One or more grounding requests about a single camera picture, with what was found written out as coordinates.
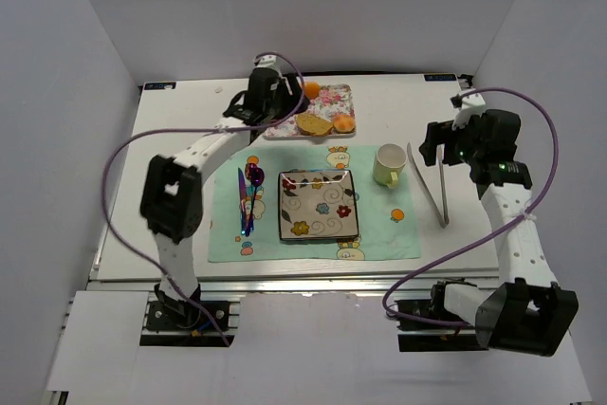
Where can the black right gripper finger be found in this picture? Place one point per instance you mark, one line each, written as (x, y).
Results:
(437, 130)
(428, 150)

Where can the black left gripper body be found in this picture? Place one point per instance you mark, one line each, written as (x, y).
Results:
(288, 97)

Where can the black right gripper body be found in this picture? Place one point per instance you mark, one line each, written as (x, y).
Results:
(434, 140)

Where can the orange glossy bread roll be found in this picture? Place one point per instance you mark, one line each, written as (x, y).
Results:
(311, 90)

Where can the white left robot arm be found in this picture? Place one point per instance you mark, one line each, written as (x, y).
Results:
(172, 199)

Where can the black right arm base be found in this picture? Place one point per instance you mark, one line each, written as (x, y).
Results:
(422, 337)

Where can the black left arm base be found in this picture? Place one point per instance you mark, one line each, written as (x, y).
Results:
(165, 327)

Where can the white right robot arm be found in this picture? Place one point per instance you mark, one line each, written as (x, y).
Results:
(529, 312)

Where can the sliced bread piece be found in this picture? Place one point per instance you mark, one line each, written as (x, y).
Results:
(311, 125)

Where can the round bread bun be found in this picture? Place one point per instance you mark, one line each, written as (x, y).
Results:
(344, 124)

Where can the pale yellow mug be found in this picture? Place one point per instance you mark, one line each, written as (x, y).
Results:
(390, 160)

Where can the floral serving tray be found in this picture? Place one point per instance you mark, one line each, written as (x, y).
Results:
(334, 100)

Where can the iridescent purple spoon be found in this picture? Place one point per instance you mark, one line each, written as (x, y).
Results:
(256, 177)

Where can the iridescent purple knife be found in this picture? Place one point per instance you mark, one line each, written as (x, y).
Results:
(242, 201)

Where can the square floral ceramic plate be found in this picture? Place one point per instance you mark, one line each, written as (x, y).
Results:
(317, 205)

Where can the mint green cartoon placemat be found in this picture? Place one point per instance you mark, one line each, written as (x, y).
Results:
(387, 222)

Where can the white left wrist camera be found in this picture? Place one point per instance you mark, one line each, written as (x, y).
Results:
(267, 61)

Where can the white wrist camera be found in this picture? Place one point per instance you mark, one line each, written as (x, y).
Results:
(267, 61)
(466, 106)

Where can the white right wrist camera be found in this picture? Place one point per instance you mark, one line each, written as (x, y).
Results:
(466, 106)

